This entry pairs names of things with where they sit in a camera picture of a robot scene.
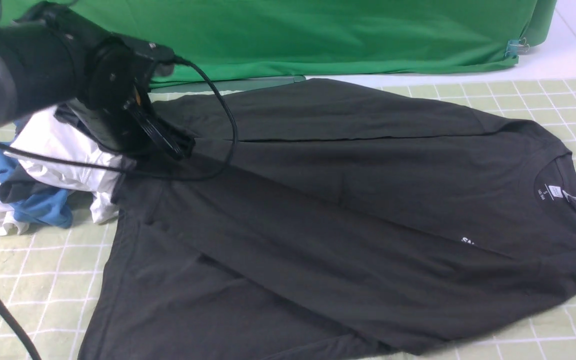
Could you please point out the metal binder clip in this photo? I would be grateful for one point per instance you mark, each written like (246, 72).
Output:
(516, 47)

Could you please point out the green backdrop cloth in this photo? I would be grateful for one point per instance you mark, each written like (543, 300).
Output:
(240, 39)

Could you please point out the green metal base bar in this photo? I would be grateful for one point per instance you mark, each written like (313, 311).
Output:
(230, 85)

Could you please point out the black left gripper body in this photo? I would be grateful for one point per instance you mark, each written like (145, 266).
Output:
(118, 72)

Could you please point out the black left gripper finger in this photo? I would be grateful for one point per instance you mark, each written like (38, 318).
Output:
(174, 142)

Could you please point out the dark gray crumpled garment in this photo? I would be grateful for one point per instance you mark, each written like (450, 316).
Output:
(21, 188)

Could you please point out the blue crumpled garment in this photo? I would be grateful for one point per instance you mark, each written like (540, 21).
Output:
(19, 216)

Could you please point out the dark gray long-sleeve top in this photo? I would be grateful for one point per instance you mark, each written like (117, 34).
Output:
(352, 222)

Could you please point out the white crumpled shirt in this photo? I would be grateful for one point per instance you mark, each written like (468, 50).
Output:
(77, 163)

